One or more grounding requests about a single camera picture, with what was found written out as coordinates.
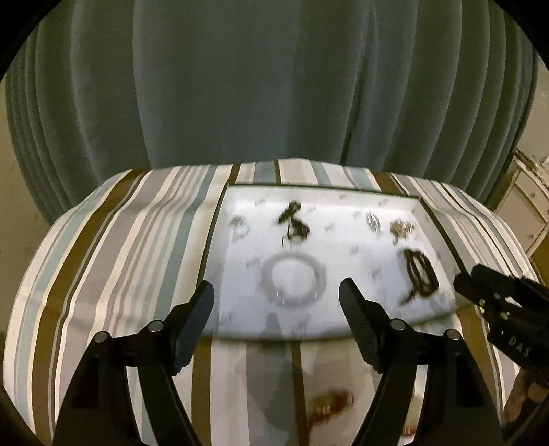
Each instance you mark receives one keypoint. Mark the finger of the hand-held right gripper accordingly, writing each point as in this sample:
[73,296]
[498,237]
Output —
[510,285]
[469,287]

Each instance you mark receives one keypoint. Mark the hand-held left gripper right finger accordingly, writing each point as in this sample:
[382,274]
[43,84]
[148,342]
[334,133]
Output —
[358,326]

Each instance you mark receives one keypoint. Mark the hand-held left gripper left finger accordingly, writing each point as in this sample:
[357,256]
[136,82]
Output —
[195,328]

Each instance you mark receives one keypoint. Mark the white rectangular tray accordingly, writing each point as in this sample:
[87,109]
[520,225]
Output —
[343,257]

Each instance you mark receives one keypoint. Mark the small red pendant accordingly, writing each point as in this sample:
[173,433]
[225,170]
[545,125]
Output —
[330,403]

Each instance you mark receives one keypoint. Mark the silver bangle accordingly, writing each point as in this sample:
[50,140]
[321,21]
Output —
[268,278]

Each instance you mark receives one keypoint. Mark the rhinestone cluster brooch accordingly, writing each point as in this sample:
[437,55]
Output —
[403,228]

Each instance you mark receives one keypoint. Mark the person's right hand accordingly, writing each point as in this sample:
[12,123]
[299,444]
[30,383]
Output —
[521,399]

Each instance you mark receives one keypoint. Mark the white ornate dresser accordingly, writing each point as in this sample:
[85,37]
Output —
[529,206]

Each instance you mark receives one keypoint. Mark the striped tablecloth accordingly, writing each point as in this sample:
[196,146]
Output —
[128,257]

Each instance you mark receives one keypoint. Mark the teal pleated curtain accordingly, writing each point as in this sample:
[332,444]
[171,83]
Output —
[274,85]

